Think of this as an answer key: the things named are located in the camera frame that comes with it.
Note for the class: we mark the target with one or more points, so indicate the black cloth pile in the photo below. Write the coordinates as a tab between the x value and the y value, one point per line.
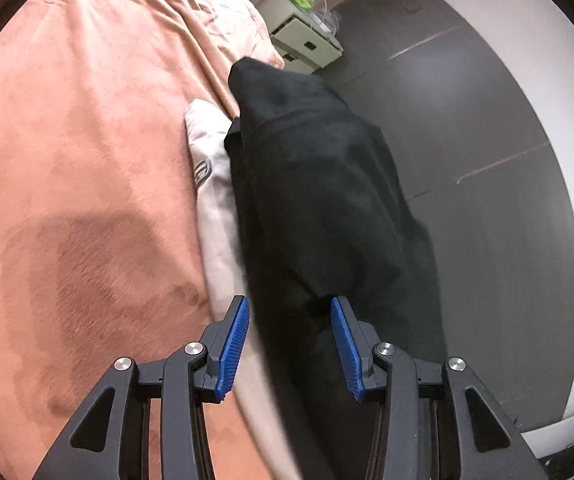
317	200

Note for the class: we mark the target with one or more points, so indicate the orange blanket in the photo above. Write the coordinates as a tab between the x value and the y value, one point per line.
82	160

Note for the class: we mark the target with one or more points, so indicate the white nightstand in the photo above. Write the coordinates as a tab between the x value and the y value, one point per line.
302	35

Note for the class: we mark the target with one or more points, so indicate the green item on nightstand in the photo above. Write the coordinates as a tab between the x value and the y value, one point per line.
299	0

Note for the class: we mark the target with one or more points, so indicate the rolled beige cloth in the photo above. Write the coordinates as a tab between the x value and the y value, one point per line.
214	200

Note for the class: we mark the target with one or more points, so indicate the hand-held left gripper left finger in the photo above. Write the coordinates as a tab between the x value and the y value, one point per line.
232	350

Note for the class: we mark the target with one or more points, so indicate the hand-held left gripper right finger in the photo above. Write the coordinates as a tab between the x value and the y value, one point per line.
344	350

